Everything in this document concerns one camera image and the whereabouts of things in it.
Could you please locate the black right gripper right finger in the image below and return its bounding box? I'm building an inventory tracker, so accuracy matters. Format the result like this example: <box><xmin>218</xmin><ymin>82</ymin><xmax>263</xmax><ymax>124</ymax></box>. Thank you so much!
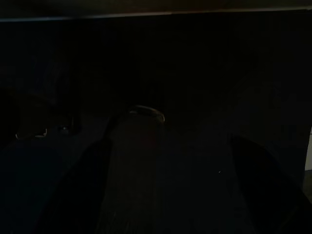
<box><xmin>230</xmin><ymin>135</ymin><xmax>312</xmax><ymax>234</ymax></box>

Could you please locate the grey cylindrical water filter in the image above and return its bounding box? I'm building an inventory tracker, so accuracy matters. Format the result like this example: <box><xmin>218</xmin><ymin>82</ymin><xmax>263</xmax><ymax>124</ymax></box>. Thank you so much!
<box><xmin>96</xmin><ymin>104</ymin><xmax>169</xmax><ymax>234</ymax></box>

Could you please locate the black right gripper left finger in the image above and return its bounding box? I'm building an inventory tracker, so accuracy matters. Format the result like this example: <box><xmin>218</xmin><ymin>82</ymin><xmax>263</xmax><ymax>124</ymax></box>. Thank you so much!
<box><xmin>36</xmin><ymin>137</ymin><xmax>114</xmax><ymax>234</ymax></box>

